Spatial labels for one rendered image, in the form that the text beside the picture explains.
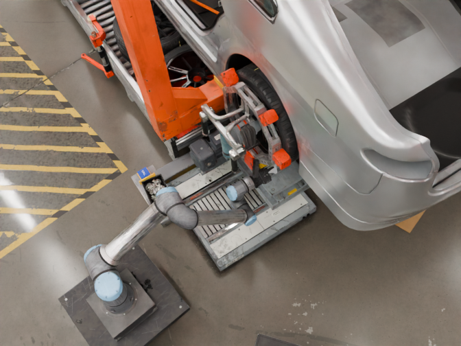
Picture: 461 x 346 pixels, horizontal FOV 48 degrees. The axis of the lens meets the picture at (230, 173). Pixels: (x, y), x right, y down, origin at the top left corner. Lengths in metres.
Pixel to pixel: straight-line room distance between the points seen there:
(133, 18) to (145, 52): 0.25
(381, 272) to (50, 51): 3.52
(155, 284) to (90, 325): 0.46
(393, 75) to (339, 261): 1.30
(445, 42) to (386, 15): 0.41
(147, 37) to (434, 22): 1.84
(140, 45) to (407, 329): 2.40
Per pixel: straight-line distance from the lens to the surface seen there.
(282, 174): 3.71
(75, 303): 3.46
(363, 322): 3.58
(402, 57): 3.45
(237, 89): 3.01
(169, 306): 3.30
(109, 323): 3.26
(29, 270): 4.02
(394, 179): 2.38
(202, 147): 3.65
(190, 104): 3.48
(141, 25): 2.84
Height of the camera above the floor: 3.41
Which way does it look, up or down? 59 degrees down
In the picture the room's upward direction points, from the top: 7 degrees counter-clockwise
